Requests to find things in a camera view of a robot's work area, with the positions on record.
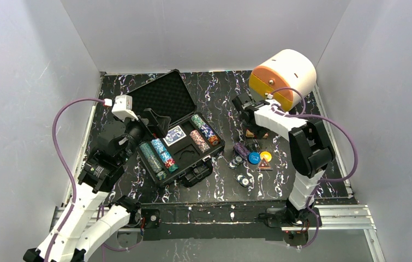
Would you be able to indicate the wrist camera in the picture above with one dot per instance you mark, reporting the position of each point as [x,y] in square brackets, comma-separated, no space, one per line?
[122,108]
[269,99]

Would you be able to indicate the lower loose poker chips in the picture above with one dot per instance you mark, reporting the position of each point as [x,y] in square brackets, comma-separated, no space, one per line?
[243,180]

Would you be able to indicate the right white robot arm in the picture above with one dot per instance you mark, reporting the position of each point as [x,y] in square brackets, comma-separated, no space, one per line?
[311,150]

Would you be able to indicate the blue playing card deck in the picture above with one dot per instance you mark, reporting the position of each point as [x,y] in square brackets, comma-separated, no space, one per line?
[174,135]

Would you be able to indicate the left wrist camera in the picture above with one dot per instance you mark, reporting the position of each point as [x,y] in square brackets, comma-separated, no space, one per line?
[122,108]

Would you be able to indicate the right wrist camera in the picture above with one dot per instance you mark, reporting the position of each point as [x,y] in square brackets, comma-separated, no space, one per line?
[269,99]

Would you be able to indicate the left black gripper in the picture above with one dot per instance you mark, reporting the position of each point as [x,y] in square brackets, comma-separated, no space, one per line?
[148,123]

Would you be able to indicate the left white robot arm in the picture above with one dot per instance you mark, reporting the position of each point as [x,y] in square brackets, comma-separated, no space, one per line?
[71,238]

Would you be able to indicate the black poker set case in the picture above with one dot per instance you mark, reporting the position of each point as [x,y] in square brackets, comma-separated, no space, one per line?
[168,95]

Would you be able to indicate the yellow dealer button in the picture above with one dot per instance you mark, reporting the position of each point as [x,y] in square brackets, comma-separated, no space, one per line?
[266,155]

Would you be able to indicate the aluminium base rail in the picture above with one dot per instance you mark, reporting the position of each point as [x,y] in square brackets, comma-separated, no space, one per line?
[241,221]

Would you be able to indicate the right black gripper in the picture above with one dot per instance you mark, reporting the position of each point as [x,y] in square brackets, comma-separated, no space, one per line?
[246,107]

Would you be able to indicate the round pastel drawer box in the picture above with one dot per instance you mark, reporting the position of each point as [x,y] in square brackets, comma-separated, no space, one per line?
[288,68]

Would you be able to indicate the blue dealer button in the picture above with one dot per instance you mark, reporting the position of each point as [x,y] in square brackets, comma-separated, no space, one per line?
[254,158]

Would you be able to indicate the upper loose poker chips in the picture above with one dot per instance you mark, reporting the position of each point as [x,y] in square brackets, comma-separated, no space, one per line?
[235,162]

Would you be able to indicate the red triangle card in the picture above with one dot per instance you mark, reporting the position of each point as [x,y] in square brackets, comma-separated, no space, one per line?
[264,165]

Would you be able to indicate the loose poker chips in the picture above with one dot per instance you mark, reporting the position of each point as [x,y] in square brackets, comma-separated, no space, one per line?
[243,180]
[235,162]

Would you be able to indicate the purple poker chip stack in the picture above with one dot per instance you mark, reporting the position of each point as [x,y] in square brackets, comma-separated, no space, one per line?
[241,150]

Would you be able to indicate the red playing card deck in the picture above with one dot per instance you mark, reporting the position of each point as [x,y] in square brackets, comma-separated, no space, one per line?
[250,134]

